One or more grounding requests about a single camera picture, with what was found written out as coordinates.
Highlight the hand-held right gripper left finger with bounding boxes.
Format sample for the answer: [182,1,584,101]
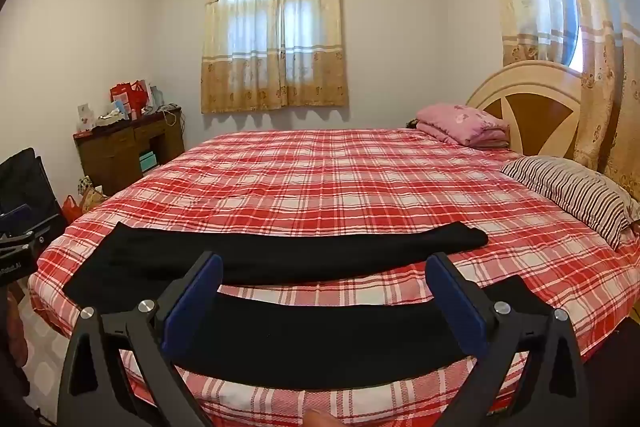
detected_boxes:
[57,251,224,427]

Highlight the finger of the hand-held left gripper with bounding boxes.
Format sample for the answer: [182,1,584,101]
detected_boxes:
[0,203,35,234]

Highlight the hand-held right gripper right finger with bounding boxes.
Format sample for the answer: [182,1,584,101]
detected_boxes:
[426,251,592,427]

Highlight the black pants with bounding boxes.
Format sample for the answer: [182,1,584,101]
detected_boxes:
[62,221,551,392]

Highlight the person's right hand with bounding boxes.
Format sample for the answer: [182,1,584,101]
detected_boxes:
[304,408,347,427]

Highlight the black suitcase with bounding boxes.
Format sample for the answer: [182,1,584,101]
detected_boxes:
[0,148,68,248]

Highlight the orange plastic bag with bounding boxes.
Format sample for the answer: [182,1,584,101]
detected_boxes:
[61,195,84,224]

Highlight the patterned cloth bag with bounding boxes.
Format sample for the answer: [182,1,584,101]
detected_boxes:
[77,176,109,214]

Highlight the white floral card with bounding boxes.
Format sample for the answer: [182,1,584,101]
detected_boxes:
[76,103,97,132]

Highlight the wooden cabinet left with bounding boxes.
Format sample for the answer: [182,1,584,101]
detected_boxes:
[73,106,186,196]

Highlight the red gift bag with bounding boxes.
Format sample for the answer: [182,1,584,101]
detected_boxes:
[110,80,151,118]

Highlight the striped pillow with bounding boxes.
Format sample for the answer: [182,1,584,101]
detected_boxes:
[500,155,640,250]

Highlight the white paper bag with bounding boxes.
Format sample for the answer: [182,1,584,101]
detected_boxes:
[145,79,166,108]

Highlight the bed with red plaid sheet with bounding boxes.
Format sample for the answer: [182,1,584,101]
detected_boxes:
[27,127,640,427]

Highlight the pink pillow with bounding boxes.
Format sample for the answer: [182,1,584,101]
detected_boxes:
[415,103,511,151]

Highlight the cream wooden headboard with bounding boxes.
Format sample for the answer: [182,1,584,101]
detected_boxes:
[465,60,586,158]

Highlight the beige floral window curtain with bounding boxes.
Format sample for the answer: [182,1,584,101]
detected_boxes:
[200,0,349,115]

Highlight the long beige floral curtain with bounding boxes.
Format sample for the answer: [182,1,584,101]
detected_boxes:
[472,0,640,202]

